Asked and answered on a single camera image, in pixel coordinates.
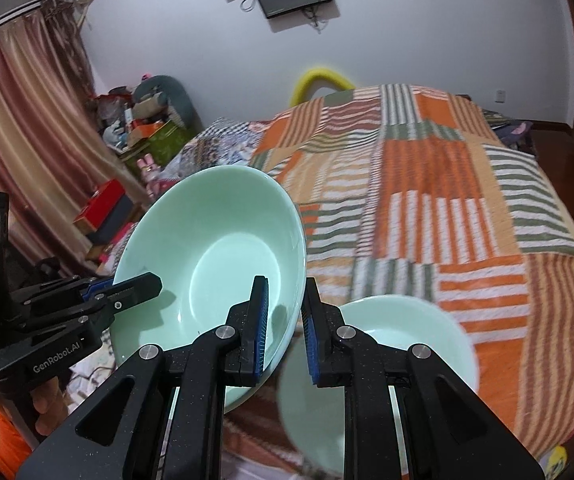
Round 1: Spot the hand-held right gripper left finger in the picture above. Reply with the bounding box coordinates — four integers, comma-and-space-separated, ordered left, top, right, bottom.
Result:
17, 275, 270, 480

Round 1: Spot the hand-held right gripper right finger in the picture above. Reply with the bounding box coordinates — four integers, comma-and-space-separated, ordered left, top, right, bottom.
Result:
301, 276, 545, 480

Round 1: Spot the striped brown curtain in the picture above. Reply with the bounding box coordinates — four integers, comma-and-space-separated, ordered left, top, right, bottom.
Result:
0, 0, 135, 281

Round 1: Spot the pink bunny toy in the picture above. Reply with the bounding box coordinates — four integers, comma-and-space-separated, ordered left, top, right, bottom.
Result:
137, 155, 164, 183

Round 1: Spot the green bowl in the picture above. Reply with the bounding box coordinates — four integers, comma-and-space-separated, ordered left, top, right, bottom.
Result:
112, 166, 308, 415

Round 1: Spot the orange striped patchwork quilt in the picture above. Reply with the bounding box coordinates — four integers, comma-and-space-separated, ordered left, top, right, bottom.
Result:
222, 82, 574, 461

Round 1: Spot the green plate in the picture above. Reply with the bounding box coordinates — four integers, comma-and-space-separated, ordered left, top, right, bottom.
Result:
277, 294, 481, 476

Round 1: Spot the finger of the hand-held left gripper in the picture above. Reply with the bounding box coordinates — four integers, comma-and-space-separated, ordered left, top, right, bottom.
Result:
84, 271, 163, 313

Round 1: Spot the purple cloth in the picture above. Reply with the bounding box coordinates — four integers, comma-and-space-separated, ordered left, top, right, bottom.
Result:
496, 119, 534, 147

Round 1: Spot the yellow pillow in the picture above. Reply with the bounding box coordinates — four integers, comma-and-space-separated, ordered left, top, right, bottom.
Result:
291, 66, 356, 107

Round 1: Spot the person's left forearm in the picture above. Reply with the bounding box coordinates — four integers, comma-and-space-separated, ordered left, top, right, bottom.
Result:
0, 406, 35, 473

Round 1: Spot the red box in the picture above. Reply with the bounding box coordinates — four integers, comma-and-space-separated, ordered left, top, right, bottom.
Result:
74, 178, 128, 227

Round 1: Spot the yellow plush toy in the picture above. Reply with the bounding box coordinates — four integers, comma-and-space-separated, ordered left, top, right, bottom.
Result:
542, 445, 569, 479

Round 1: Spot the blue white patterned blanket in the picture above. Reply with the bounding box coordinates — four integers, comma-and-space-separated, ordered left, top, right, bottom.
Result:
159, 117, 274, 197

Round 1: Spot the person's left hand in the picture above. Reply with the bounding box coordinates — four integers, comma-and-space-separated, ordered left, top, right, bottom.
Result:
31, 374, 74, 437

